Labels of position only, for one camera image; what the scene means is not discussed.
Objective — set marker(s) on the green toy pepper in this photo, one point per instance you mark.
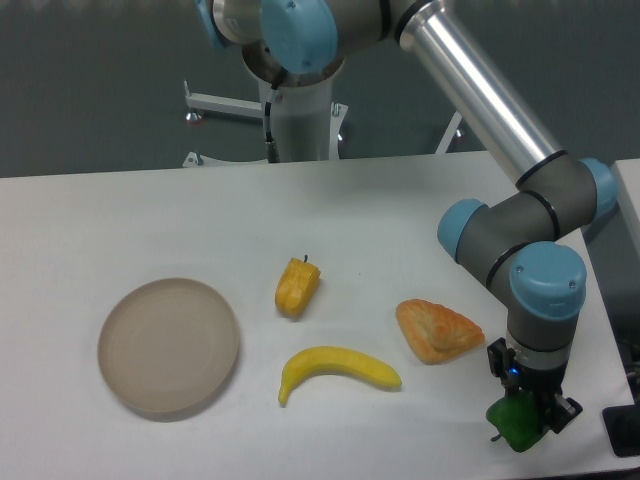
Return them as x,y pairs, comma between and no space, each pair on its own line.
516,420

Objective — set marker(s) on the yellow toy pepper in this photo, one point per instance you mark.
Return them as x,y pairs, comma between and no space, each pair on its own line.
296,287

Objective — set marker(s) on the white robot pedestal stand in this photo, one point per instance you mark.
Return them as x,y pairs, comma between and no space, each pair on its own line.
299,123

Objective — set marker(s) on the orange toy pastry triangle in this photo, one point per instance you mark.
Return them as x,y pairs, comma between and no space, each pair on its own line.
435,333

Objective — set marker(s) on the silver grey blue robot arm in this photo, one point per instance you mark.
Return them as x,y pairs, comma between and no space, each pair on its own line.
511,248

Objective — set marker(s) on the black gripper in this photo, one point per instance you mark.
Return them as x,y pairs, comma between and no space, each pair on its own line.
539,373

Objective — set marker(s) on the beige round plate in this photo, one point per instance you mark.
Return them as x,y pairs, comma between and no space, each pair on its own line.
168,348

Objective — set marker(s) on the yellow toy banana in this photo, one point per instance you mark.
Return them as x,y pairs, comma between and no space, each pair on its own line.
334,360

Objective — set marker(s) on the black device at right edge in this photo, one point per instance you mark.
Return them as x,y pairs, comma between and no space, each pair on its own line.
622,426

